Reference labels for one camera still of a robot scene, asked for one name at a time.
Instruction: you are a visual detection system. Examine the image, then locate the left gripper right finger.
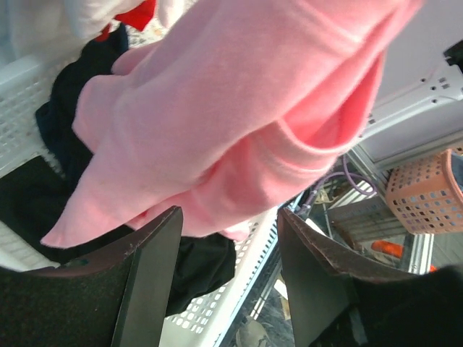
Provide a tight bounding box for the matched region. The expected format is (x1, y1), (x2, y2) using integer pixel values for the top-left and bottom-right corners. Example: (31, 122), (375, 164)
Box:
(276, 207), (463, 347)

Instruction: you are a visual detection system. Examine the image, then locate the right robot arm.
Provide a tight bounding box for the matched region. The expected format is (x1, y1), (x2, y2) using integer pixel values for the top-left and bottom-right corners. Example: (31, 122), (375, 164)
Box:
(351, 41), (462, 160)

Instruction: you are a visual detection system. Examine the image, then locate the black garment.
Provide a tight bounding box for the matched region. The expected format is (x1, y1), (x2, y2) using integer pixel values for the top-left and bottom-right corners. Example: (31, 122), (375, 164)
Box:
(1, 25), (236, 315)

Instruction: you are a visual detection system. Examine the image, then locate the red hanging t shirt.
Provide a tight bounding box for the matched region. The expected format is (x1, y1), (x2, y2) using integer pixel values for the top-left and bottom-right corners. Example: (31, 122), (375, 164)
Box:
(95, 0), (156, 42)

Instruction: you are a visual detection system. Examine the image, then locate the pink t shirt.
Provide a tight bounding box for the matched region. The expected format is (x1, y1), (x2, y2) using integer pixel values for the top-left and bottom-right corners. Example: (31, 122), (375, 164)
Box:
(40, 0), (424, 249)

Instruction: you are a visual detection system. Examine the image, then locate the orange plastic basket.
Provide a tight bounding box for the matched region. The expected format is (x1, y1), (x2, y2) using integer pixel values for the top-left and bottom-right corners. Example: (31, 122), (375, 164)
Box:
(386, 148), (462, 235)

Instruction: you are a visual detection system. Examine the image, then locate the white t shirt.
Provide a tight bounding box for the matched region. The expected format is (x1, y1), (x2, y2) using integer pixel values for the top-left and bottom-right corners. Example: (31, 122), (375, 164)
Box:
(1, 1), (186, 38)

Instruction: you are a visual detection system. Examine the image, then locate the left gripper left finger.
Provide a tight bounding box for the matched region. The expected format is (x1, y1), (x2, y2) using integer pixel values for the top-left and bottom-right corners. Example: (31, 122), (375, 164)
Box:
(1, 207), (183, 346)

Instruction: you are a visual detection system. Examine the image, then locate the white laundry basket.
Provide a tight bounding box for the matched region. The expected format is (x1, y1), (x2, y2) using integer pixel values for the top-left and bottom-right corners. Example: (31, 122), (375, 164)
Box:
(0, 43), (279, 347)

